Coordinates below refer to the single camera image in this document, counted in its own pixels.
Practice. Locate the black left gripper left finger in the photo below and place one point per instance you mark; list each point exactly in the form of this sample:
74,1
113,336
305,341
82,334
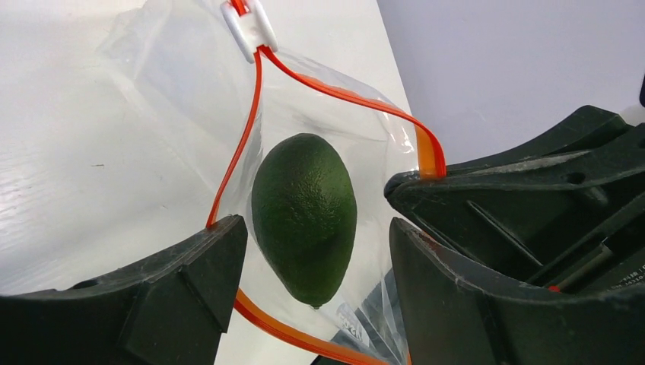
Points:
171,307

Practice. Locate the green toy avocado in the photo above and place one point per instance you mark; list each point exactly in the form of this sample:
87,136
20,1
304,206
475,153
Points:
304,215

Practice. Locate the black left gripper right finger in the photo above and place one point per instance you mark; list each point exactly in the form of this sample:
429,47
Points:
457,311

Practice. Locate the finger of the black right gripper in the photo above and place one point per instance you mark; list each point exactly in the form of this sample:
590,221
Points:
564,210

